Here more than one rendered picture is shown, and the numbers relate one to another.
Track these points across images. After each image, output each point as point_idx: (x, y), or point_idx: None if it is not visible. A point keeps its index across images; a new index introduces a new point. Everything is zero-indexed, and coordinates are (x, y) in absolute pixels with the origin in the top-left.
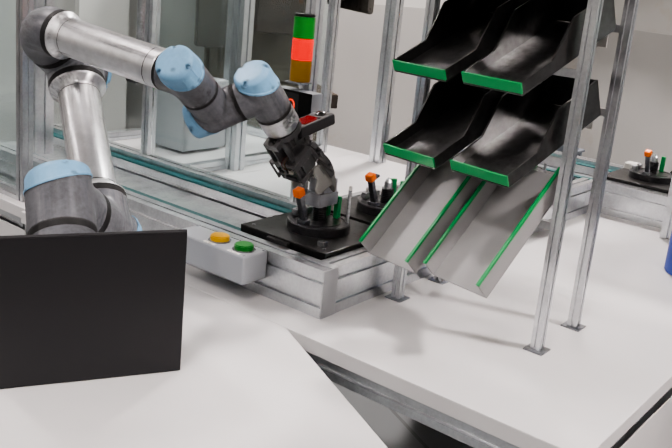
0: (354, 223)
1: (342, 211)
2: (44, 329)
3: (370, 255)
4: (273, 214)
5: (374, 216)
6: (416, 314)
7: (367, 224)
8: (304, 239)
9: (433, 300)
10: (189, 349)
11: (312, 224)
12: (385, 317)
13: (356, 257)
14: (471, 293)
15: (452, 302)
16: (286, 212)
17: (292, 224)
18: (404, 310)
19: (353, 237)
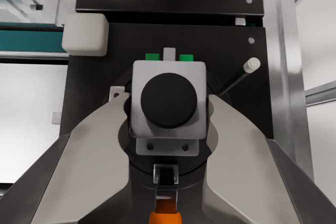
0: (190, 40)
1: None
2: None
3: (309, 148)
4: (15, 55)
5: None
6: (333, 131)
7: (197, 16)
8: (198, 204)
9: (315, 76)
10: None
11: (182, 160)
12: (318, 172)
13: None
14: (325, 22)
15: (331, 64)
16: (37, 50)
17: (148, 188)
18: (316, 133)
19: (244, 110)
